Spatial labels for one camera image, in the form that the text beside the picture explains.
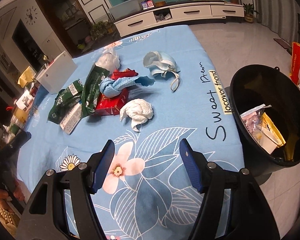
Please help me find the light blue cloth rag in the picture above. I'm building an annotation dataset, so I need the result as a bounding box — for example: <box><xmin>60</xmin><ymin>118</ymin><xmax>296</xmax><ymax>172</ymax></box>
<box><xmin>100</xmin><ymin>76</ymin><xmax>155</xmax><ymax>98</ymax></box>

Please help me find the grey curtain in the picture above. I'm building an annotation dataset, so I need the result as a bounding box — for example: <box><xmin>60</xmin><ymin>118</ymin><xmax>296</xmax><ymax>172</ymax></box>
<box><xmin>255</xmin><ymin>0</ymin><xmax>300</xmax><ymax>32</ymax></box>

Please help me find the crumpled white tissue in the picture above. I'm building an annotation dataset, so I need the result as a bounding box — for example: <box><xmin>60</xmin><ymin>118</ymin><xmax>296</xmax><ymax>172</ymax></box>
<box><xmin>120</xmin><ymin>99</ymin><xmax>154</xmax><ymax>132</ymax></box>

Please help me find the light blue face mask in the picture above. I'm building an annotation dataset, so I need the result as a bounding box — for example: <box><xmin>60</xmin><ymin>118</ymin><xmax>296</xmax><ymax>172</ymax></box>
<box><xmin>143</xmin><ymin>51</ymin><xmax>180</xmax><ymax>92</ymax></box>

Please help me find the white barcode carton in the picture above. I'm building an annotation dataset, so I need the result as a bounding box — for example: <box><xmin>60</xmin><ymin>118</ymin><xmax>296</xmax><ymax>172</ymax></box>
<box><xmin>59</xmin><ymin>102</ymin><xmax>82</xmax><ymax>134</ymax></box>

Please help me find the potted plant by cabinet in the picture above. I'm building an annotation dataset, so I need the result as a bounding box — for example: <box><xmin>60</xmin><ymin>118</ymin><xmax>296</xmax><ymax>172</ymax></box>
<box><xmin>243</xmin><ymin>3</ymin><xmax>259</xmax><ymax>23</ymax></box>

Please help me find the white blue cylindrical bottle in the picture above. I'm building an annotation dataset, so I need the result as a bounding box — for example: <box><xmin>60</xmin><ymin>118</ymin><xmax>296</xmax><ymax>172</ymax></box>
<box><xmin>260</xmin><ymin>127</ymin><xmax>281</xmax><ymax>154</ymax></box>

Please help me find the red snack package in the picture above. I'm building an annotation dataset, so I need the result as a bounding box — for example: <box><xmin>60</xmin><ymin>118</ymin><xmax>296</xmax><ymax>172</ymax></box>
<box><xmin>95</xmin><ymin>68</ymin><xmax>138</xmax><ymax>116</ymax></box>

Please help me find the black round trash bin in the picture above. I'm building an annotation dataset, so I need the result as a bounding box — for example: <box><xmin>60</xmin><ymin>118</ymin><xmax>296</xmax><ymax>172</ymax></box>
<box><xmin>229</xmin><ymin>64</ymin><xmax>300</xmax><ymax>177</ymax></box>

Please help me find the blue floral tablecloth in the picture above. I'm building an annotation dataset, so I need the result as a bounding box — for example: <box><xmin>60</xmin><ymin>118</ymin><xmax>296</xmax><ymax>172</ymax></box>
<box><xmin>17</xmin><ymin>25</ymin><xmax>244</xmax><ymax>239</ymax></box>

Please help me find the round wall clock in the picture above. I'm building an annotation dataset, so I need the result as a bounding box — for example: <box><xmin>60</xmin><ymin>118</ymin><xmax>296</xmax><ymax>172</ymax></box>
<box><xmin>26</xmin><ymin>6</ymin><xmax>38</xmax><ymax>25</ymax></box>

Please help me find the white cardboard box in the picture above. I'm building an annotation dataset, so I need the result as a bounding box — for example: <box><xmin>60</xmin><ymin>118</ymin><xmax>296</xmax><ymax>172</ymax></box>
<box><xmin>36</xmin><ymin>51</ymin><xmax>77</xmax><ymax>94</ymax></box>

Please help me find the yellow chip bag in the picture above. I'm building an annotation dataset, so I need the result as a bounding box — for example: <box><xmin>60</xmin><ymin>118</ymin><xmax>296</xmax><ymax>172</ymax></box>
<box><xmin>261</xmin><ymin>113</ymin><xmax>286</xmax><ymax>147</ymax></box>

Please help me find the white plastic bag ball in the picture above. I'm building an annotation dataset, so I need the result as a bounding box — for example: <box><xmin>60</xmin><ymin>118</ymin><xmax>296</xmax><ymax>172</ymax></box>
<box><xmin>95</xmin><ymin>48</ymin><xmax>120</xmax><ymax>74</ymax></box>

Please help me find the red yellow shopping bag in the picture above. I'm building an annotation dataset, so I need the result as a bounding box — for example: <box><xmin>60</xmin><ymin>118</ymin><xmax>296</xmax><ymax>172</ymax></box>
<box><xmin>290</xmin><ymin>42</ymin><xmax>300</xmax><ymax>85</ymax></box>

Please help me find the green crumpled snack wrapper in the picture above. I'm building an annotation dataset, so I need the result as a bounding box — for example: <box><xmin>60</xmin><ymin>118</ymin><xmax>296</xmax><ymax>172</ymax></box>
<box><xmin>47</xmin><ymin>79</ymin><xmax>84</xmax><ymax>124</ymax></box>

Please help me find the person's left hand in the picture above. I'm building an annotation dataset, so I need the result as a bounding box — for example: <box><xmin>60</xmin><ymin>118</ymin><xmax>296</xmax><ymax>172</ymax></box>
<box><xmin>0</xmin><ymin>179</ymin><xmax>25</xmax><ymax>202</ymax></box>

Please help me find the white tv cabinet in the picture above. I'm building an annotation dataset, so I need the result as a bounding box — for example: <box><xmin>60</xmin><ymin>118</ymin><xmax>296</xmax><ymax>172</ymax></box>
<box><xmin>115</xmin><ymin>1</ymin><xmax>244</xmax><ymax>37</ymax></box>

